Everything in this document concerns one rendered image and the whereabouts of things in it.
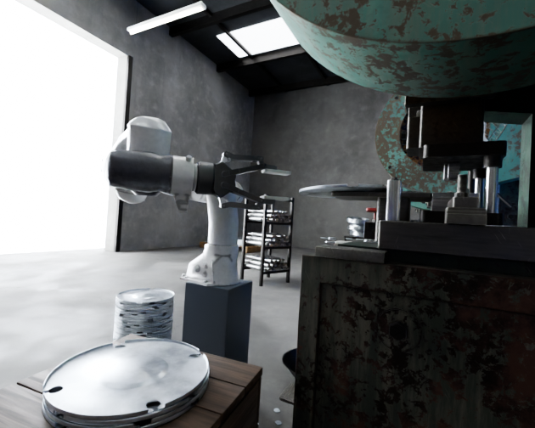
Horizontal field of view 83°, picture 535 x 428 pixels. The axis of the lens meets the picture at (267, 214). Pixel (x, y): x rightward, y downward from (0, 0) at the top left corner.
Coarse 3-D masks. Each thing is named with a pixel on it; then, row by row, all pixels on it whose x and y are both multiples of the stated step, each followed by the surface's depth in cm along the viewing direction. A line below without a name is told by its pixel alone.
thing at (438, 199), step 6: (432, 198) 72; (438, 198) 71; (444, 198) 70; (450, 198) 70; (432, 204) 72; (438, 204) 71; (444, 204) 70; (432, 210) 71; (438, 210) 71; (444, 210) 70
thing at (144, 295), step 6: (144, 288) 174; (156, 288) 176; (120, 294) 161; (126, 294) 161; (132, 294) 162; (138, 294) 161; (144, 294) 161; (150, 294) 162; (156, 294) 163; (162, 294) 166; (168, 294) 166; (120, 300) 149; (126, 300) 151; (132, 300) 151; (138, 300) 152; (144, 300) 153; (150, 300) 153; (156, 300) 154; (162, 300) 153
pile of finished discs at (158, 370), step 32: (96, 352) 66; (128, 352) 67; (160, 352) 68; (192, 352) 68; (64, 384) 53; (96, 384) 54; (128, 384) 54; (160, 384) 55; (192, 384) 56; (64, 416) 46; (96, 416) 45; (128, 416) 46; (160, 416) 48
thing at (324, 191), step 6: (318, 186) 78; (324, 186) 77; (330, 186) 76; (336, 186) 75; (342, 186) 74; (360, 186) 74; (366, 186) 73; (372, 186) 74; (378, 186) 74; (300, 192) 88; (306, 192) 87; (312, 192) 86; (318, 192) 86; (324, 192) 86; (330, 192) 91
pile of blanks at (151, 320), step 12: (168, 300) 157; (120, 312) 149; (132, 312) 149; (144, 312) 150; (156, 312) 150; (168, 312) 157; (120, 324) 148; (132, 324) 147; (144, 324) 148; (156, 324) 153; (168, 324) 157; (120, 336) 148; (144, 336) 148; (156, 336) 153; (168, 336) 160
